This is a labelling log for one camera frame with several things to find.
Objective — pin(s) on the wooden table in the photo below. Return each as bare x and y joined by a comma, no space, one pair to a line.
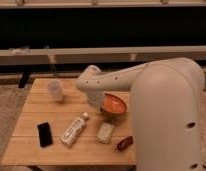
24,146

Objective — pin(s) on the clear plastic bottle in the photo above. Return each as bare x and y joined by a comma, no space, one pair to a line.
75,128

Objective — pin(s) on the pale snack packet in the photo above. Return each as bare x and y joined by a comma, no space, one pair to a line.
104,133

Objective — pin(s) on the translucent plastic cup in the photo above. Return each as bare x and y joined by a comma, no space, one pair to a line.
55,89

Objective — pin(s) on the orange ceramic bowl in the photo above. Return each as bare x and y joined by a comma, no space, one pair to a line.
113,105

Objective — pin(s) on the dark red snack wrapper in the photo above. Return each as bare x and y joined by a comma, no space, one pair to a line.
124,144

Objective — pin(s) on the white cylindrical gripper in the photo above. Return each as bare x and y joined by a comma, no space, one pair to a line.
95,98

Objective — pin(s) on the black smartphone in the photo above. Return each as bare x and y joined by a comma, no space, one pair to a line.
45,136

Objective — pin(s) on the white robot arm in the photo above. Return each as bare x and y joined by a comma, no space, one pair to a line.
164,105

